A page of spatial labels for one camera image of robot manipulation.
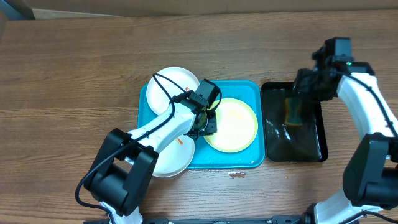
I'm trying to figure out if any white plate with orange streak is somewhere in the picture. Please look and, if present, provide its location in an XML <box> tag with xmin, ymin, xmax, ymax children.
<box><xmin>152</xmin><ymin>135</ymin><xmax>195</xmax><ymax>178</ymax></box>

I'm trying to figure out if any yellow plate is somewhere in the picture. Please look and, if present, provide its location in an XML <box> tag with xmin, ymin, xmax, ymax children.
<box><xmin>204</xmin><ymin>98</ymin><xmax>259</xmax><ymax>153</ymax></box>

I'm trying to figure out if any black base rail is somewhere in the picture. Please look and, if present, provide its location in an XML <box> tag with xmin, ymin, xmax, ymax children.
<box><xmin>82</xmin><ymin>215</ymin><xmax>361</xmax><ymax>224</ymax></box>

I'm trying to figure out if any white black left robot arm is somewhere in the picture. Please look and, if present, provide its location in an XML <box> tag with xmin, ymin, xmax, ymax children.
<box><xmin>77</xmin><ymin>96</ymin><xmax>216</xmax><ymax>223</ymax></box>

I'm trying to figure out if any white plate with red ring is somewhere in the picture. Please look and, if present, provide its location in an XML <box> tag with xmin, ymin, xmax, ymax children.
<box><xmin>146</xmin><ymin>67</ymin><xmax>200</xmax><ymax>115</ymax></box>

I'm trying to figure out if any black water tray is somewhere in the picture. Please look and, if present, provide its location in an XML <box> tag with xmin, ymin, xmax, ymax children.
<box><xmin>261</xmin><ymin>82</ymin><xmax>328</xmax><ymax>162</ymax></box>

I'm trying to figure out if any blue plastic tray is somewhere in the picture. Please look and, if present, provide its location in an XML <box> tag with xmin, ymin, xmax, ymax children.
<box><xmin>137</xmin><ymin>80</ymin><xmax>266</xmax><ymax>170</ymax></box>

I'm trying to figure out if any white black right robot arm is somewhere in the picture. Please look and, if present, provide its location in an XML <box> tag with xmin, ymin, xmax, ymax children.
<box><xmin>294</xmin><ymin>62</ymin><xmax>397</xmax><ymax>223</ymax></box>

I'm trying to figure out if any green yellow sponge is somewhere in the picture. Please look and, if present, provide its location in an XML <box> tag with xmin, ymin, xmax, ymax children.
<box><xmin>284</xmin><ymin>97</ymin><xmax>302</xmax><ymax>126</ymax></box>

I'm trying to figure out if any brown cardboard backdrop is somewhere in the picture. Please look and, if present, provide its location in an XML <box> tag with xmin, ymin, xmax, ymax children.
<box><xmin>25</xmin><ymin>0</ymin><xmax>397</xmax><ymax>16</ymax></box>

